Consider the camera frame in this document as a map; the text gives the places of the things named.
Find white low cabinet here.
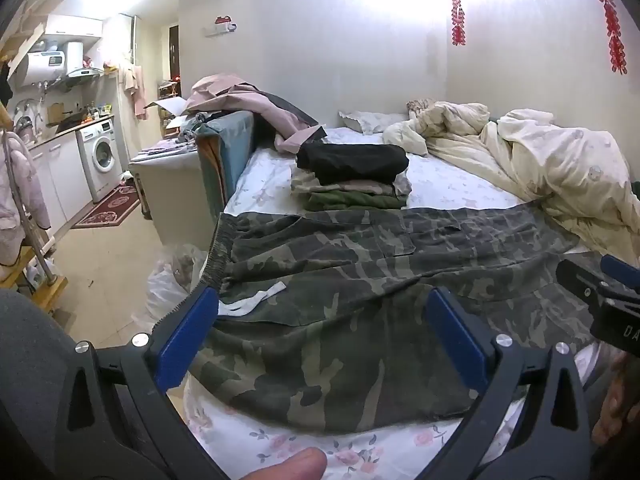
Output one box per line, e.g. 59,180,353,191
128,144,222,252

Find folded beige camouflage pants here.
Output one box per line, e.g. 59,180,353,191
291,169,413,198

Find white kitchen cabinet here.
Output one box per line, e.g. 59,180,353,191
26,132,96,237

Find folded green pants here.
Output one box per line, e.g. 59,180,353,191
304,190,408,212

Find small wall shelf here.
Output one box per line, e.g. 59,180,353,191
203,14,239,37

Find folded black pants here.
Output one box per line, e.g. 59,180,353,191
296,143,411,186

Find cream duvet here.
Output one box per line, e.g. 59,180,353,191
382,100,640,262

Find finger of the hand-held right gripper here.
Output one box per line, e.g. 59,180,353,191
555,258,610,312
601,254,640,297

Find person's right hand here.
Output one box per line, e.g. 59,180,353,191
591,352,640,447

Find pink padded jacket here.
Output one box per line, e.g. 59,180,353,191
0,131,52,267

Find white upper cabinet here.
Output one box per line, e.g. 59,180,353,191
44,14,104,42

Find floral pillow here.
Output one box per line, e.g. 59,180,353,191
338,110,410,136

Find red patterned rug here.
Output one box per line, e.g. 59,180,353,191
70,183,142,230

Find red firecracker decoration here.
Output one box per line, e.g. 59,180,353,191
589,0,629,75
450,0,466,47

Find white water heater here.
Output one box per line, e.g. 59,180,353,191
9,40,84,89

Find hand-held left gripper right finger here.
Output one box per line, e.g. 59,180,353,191
414,287,601,480

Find person's left hand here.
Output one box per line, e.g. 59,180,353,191
246,447,329,480

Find range hood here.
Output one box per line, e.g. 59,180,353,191
64,66,104,84

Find hanging pink towel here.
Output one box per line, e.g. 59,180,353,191
118,61,147,121

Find pile of pink clothes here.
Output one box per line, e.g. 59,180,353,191
184,74,329,155

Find cardboard box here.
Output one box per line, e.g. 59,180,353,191
144,96,192,137

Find white washing machine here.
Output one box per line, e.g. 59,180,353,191
76,116,124,204

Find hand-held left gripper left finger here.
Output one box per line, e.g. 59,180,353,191
52,282,236,480

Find bed with floral sheet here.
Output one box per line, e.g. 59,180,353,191
182,125,640,480

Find clear plastic bag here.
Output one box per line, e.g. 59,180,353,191
131,242,209,337

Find teal cushion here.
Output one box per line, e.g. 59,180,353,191
195,110,257,227

